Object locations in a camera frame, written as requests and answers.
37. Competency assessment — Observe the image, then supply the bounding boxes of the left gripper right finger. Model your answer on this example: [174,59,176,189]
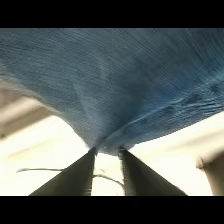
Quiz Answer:
[118,147,188,197]

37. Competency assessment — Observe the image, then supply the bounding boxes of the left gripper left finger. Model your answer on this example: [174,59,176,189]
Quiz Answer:
[29,147,98,197]

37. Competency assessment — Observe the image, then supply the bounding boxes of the blue garment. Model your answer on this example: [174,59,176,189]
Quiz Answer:
[0,27,224,157]

